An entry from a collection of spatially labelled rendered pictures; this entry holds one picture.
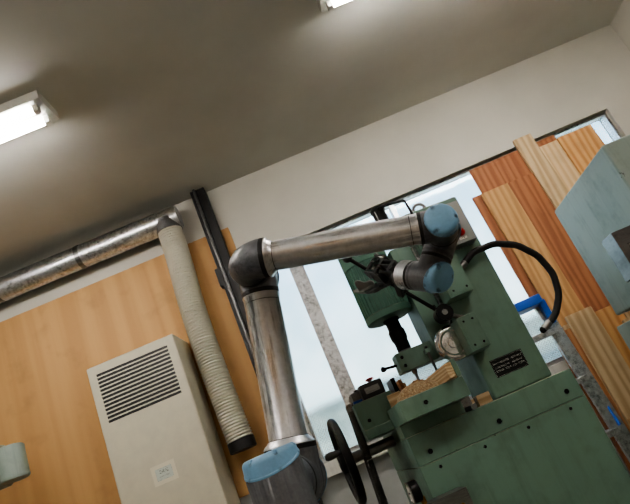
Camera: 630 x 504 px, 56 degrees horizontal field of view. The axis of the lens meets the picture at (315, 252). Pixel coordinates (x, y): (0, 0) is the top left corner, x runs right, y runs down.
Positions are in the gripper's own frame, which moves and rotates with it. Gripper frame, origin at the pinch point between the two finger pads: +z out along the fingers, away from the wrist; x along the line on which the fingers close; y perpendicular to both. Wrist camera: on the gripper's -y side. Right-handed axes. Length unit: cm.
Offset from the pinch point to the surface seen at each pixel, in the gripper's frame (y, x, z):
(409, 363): -32.3, 14.2, -4.6
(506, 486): -51, 36, -45
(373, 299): -13.1, 1.7, 6.2
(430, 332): -30.9, 1.7, -8.0
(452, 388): -23.2, 21.8, -34.9
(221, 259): -28, -19, 178
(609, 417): -136, -25, -19
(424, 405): -19.4, 30.4, -31.8
